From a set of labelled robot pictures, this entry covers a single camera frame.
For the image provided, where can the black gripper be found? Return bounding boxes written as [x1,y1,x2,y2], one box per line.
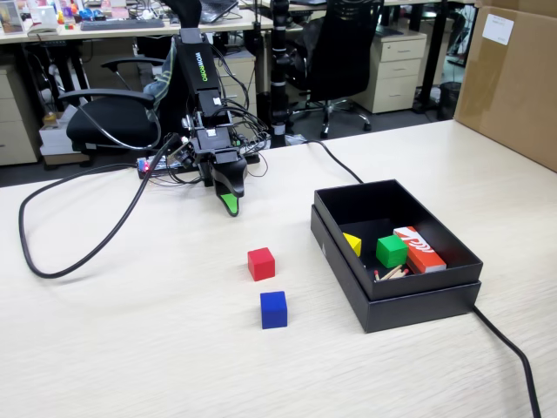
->
[194,145,249,218]

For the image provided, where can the red cube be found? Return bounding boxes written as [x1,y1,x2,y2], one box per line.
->
[247,246,276,282]

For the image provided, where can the blue cube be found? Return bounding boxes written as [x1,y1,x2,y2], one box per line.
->
[259,290,289,330]

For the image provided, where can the green cube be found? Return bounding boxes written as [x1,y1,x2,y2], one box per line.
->
[375,234,409,269]

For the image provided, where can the blue control board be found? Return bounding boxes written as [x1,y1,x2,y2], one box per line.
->
[137,154,195,176]

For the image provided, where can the beige drawer cabinet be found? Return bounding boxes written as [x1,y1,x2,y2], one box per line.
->
[354,32,428,115]
[0,64,44,167]
[212,50,258,131]

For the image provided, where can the green striped garment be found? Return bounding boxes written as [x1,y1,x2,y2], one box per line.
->
[143,37,180,125]

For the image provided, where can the black pole with white bands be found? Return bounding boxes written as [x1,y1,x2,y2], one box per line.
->
[268,0,292,148]

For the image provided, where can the yellow wedge block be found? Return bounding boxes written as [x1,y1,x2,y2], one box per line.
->
[342,232,363,258]

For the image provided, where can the black office chair with armrests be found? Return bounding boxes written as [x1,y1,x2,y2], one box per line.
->
[58,0,204,154]

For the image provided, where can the black cardboard box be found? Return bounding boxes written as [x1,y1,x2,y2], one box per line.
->
[313,178,485,301]

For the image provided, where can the black laptop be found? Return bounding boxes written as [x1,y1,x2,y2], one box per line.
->
[198,0,241,24]

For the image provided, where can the black mesh office chair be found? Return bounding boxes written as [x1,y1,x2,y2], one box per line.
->
[286,0,385,139]

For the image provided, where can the white box stack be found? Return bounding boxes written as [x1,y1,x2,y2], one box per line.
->
[38,111,91,166]

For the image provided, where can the beige office desk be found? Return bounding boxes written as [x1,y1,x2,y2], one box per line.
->
[0,8,276,114]
[260,0,480,115]

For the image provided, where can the black keyboard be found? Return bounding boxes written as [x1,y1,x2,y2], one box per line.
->
[80,18,166,31]

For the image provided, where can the orange white matchbox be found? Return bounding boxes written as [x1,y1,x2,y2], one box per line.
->
[393,226,448,274]

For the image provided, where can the black open box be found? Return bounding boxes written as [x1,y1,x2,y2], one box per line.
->
[310,204,483,334]

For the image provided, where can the black trash bin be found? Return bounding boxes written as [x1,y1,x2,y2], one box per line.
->
[437,81,462,122]

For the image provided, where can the small white box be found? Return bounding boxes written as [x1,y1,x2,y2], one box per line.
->
[32,6,57,26]

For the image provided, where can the framed picture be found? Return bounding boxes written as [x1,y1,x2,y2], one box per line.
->
[0,0,25,35]

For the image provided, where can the large brown cardboard box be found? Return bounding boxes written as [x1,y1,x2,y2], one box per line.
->
[452,0,557,173]

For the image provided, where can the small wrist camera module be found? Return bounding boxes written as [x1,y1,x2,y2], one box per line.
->
[172,138,197,170]

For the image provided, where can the thin black wire bundle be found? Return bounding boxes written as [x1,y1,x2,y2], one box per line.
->
[208,41,273,186]

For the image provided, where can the thick black camera cable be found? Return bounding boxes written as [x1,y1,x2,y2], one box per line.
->
[17,132,184,280]

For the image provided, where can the black power cable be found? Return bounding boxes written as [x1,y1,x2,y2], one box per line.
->
[299,138,543,418]

